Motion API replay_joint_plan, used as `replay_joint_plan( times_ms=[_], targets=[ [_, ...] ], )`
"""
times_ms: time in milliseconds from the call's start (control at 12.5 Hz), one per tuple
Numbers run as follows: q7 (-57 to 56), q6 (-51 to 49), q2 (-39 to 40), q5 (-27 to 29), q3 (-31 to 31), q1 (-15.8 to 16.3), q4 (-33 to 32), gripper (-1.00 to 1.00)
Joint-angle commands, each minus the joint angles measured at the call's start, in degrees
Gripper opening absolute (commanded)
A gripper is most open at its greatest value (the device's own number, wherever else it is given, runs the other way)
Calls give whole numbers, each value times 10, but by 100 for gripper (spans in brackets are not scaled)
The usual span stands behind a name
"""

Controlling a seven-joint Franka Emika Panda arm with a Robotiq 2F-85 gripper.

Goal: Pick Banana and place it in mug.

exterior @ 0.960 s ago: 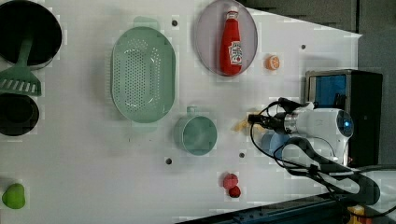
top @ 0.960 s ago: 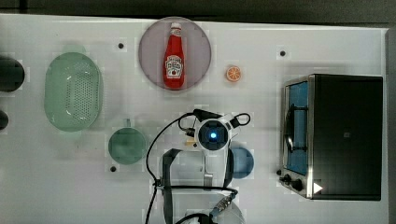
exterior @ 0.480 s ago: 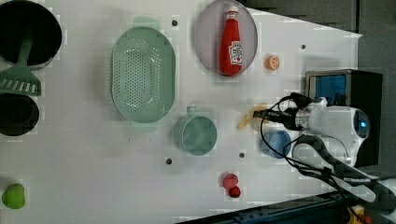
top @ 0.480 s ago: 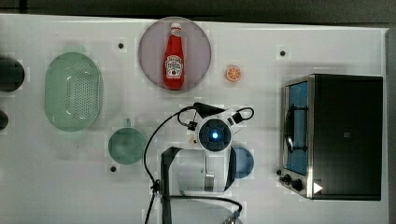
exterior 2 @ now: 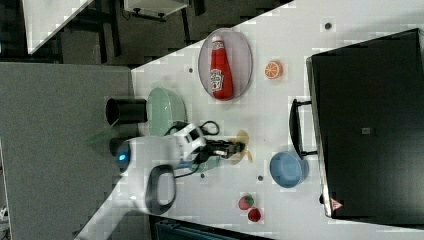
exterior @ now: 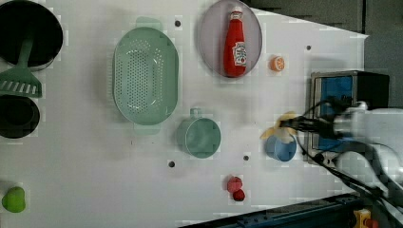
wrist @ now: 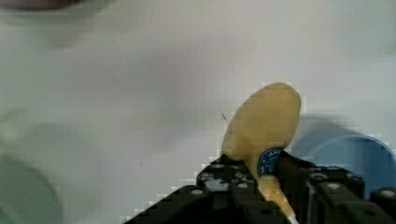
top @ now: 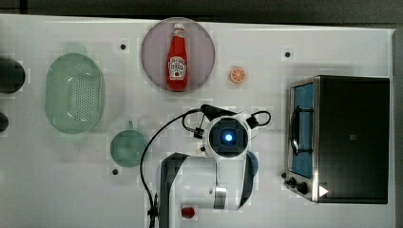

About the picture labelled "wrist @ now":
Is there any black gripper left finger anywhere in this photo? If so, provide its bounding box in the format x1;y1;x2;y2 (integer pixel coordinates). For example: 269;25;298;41
124;156;291;224

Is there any grey oval plate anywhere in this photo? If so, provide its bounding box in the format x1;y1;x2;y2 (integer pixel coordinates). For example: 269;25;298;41
0;0;81;9

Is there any green mug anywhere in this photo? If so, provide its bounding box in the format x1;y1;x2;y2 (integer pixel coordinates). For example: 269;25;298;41
0;108;64;224

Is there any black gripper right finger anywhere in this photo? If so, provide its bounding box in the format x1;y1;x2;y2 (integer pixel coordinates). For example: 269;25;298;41
275;152;395;224

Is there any blue bowl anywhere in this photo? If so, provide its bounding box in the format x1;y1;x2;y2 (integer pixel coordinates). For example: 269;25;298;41
291;133;396;198

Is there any peeled toy banana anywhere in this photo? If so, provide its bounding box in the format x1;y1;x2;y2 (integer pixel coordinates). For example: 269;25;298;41
221;82;301;220

